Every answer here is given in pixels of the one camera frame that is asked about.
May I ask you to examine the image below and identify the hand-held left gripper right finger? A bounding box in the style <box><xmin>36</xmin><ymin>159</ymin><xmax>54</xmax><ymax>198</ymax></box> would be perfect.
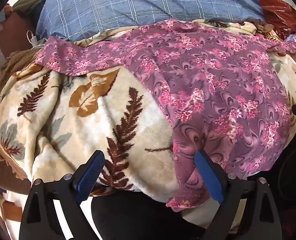
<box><xmin>194</xmin><ymin>150</ymin><xmax>283</xmax><ymax>240</ymax></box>

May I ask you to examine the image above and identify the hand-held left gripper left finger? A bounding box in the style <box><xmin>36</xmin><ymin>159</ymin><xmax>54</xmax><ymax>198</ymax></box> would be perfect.
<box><xmin>19</xmin><ymin>150</ymin><xmax>106</xmax><ymax>240</ymax></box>

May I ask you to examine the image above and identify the pink floral garment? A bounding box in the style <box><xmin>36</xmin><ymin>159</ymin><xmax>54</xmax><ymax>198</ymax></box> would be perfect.
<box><xmin>36</xmin><ymin>19</ymin><xmax>296</xmax><ymax>212</ymax></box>

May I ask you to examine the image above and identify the cream leaf print blanket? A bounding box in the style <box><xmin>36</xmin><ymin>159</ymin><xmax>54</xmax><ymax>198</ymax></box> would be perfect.
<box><xmin>0</xmin><ymin>19</ymin><xmax>296</xmax><ymax>233</ymax></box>

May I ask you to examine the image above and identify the red-brown plastic bag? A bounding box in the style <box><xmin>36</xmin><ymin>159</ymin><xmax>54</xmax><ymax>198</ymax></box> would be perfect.
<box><xmin>259</xmin><ymin>0</ymin><xmax>296</xmax><ymax>38</ymax></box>

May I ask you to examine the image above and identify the olive green cloth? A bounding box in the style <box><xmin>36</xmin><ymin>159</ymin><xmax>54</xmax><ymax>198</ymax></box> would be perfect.
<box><xmin>13</xmin><ymin>0</ymin><xmax>47</xmax><ymax>14</ymax></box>

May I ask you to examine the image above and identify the white charger cable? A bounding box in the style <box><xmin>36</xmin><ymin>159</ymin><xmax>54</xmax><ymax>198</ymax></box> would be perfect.
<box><xmin>26</xmin><ymin>30</ymin><xmax>47</xmax><ymax>48</ymax></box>

